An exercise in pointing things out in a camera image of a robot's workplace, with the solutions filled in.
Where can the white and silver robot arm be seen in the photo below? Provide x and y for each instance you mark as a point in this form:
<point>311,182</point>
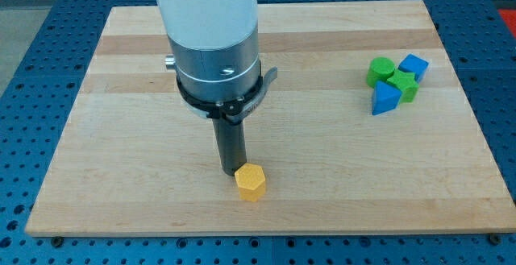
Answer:
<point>215,45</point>

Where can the yellow hexagon block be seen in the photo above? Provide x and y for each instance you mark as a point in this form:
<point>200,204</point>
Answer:
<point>251,182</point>

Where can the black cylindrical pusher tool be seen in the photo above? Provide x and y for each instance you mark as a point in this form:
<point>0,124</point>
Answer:
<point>231,145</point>

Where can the light wooden board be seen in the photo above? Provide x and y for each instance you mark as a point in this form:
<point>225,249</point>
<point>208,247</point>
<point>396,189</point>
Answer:
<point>133,161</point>

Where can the blue triangle block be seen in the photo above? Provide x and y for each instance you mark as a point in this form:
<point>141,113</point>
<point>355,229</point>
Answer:
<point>385,98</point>

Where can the green cylinder block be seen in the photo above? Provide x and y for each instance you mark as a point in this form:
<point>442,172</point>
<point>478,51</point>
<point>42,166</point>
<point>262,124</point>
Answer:
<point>380,69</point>

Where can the green star block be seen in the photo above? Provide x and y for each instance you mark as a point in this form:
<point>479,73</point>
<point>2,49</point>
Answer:
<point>406,83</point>

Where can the blue cube block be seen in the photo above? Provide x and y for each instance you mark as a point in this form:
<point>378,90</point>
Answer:
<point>414,64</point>

